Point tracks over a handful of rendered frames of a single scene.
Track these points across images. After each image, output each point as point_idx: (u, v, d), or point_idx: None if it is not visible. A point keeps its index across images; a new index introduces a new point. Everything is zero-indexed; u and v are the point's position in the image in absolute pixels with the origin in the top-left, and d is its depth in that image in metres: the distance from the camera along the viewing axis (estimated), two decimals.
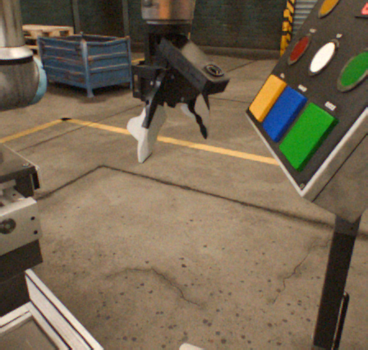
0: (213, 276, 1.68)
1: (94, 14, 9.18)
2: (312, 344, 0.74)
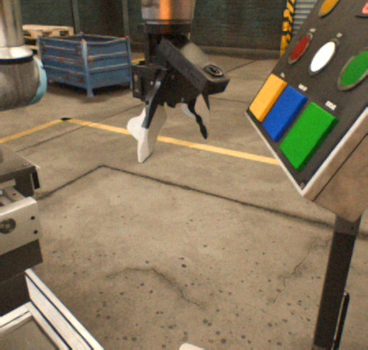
0: (213, 276, 1.67)
1: (94, 14, 9.18)
2: (312, 344, 0.74)
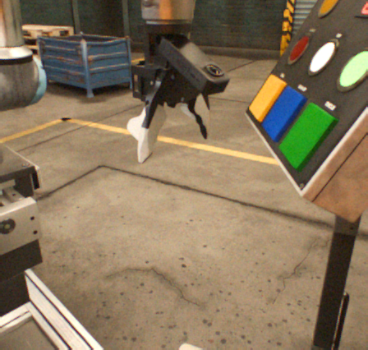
0: (213, 276, 1.67)
1: (94, 14, 9.18)
2: (312, 344, 0.74)
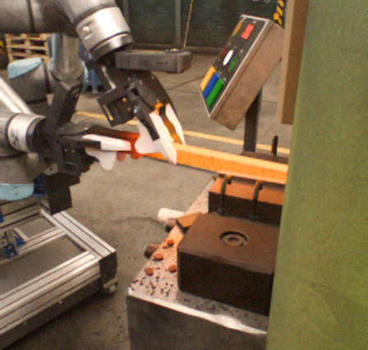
0: None
1: None
2: None
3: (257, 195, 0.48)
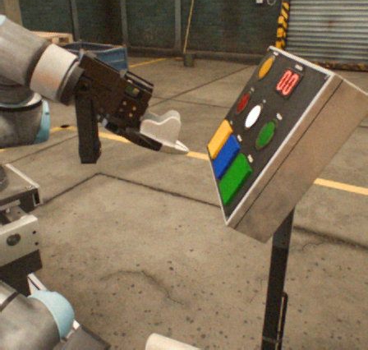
0: (197, 278, 1.84)
1: (93, 19, 9.35)
2: (261, 335, 0.91)
3: None
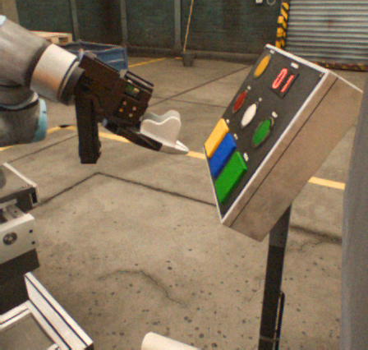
0: (195, 277, 1.84)
1: (92, 19, 9.35)
2: (259, 334, 0.91)
3: None
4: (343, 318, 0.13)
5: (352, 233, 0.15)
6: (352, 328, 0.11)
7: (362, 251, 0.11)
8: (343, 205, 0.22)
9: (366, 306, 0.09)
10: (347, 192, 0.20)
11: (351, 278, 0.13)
